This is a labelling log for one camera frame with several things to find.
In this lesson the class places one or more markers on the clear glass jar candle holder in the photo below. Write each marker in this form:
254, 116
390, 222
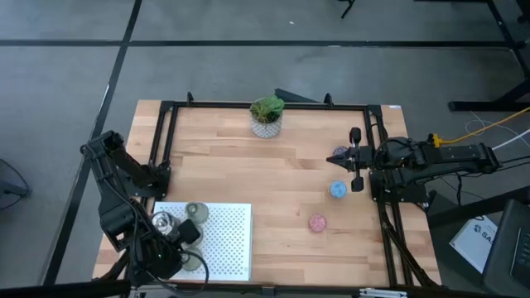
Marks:
162, 221

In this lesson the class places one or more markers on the black aluminium table frame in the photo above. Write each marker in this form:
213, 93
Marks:
215, 104

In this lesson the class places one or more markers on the black desk frame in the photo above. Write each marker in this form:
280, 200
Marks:
476, 106

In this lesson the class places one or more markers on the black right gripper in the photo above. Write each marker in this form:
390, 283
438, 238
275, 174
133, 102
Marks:
364, 157

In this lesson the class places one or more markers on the pink patterned round tin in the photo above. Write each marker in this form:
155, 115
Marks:
317, 223

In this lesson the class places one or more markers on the black table beam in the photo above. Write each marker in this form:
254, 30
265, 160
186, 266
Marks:
476, 208

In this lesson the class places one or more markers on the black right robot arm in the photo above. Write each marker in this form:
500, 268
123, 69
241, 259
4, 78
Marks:
455, 155

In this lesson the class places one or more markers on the black crossbar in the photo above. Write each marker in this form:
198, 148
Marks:
62, 289

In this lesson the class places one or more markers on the grey chair base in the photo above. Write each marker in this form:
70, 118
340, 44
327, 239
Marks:
12, 190

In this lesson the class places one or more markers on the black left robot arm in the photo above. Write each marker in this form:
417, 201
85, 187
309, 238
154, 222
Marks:
112, 194

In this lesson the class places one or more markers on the blue patterned round tin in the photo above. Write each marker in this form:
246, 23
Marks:
338, 189

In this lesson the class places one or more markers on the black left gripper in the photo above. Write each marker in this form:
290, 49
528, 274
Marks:
159, 258

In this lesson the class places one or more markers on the plant in triangle-patterned pot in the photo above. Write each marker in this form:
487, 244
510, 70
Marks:
266, 124

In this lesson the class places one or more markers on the black tripod leg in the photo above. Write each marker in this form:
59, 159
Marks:
348, 8

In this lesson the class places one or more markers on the white printed paper box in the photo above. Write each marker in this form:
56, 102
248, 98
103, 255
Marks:
472, 244

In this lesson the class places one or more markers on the white perforated metal shelf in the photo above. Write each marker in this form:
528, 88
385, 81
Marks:
227, 248

